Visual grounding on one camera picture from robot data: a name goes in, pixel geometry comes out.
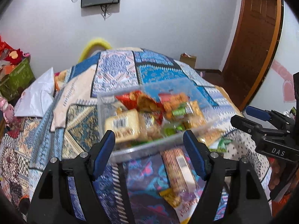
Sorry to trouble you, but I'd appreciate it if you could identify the yellow white snack packet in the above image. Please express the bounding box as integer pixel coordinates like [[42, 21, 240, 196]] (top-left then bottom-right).
[[159, 188, 199, 223]]

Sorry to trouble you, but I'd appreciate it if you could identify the clear biscuit stick pack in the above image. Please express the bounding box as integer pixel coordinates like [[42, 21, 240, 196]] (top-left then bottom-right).
[[161, 148, 197, 195]]

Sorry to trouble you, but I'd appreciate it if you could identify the green small snack packet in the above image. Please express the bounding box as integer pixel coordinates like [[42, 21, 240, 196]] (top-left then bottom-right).
[[171, 105, 193, 119]]

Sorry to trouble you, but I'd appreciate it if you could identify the green jelly cup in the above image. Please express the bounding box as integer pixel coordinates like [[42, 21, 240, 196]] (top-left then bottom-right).
[[163, 123, 186, 137]]

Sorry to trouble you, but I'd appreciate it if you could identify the red chip snack bag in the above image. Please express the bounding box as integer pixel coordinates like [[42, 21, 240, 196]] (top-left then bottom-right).
[[158, 92, 190, 112]]

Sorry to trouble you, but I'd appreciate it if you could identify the square bread cake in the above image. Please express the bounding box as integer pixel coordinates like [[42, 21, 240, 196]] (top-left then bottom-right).
[[104, 109, 140, 144]]

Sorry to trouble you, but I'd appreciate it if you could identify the red peanut snack bag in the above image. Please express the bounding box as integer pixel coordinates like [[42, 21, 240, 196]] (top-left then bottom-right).
[[115, 91, 143, 110]]

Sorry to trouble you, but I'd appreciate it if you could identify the clear fried snack bag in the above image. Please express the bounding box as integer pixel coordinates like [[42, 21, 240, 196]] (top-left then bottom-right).
[[183, 100, 207, 130]]

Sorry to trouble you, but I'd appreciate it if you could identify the long brown wafer bar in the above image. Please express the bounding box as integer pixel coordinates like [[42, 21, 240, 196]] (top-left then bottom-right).
[[115, 107, 124, 115]]

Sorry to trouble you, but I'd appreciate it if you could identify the cat ear crisps bag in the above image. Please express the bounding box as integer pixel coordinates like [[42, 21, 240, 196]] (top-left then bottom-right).
[[137, 94, 164, 112]]

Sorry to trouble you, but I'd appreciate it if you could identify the person right hand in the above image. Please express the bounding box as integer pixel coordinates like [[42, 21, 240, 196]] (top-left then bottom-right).
[[268, 159, 285, 190]]

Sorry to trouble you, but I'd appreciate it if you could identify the white wardrobe sliding door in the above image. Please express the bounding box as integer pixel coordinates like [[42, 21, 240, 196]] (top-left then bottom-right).
[[250, 2, 299, 113]]

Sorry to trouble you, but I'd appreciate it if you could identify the blue patchwork bed cover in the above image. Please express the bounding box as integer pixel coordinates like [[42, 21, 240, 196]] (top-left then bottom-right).
[[1, 48, 271, 220]]

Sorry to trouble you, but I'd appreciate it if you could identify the brown wooden door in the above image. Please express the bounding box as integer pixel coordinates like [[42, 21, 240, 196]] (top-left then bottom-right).
[[223, 0, 283, 111]]

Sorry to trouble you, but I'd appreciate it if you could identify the small cardboard box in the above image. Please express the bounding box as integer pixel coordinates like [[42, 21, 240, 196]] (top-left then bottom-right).
[[180, 53, 197, 69]]

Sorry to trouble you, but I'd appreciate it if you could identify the pink toy figure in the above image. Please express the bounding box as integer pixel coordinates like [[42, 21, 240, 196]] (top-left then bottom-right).
[[0, 97, 14, 124]]

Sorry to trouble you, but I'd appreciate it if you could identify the white plastic bag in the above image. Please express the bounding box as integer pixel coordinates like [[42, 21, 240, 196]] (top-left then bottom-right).
[[14, 67, 55, 118]]

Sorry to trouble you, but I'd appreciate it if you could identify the clear plastic storage box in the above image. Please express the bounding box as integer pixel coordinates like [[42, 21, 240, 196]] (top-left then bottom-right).
[[97, 77, 219, 163]]

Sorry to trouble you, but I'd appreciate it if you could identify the green storage basket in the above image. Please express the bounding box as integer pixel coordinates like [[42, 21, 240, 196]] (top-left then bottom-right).
[[1, 58, 36, 101]]

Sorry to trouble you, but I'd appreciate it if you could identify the yellow curved headboard tube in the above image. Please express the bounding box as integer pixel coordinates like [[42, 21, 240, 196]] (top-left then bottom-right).
[[77, 38, 112, 64]]

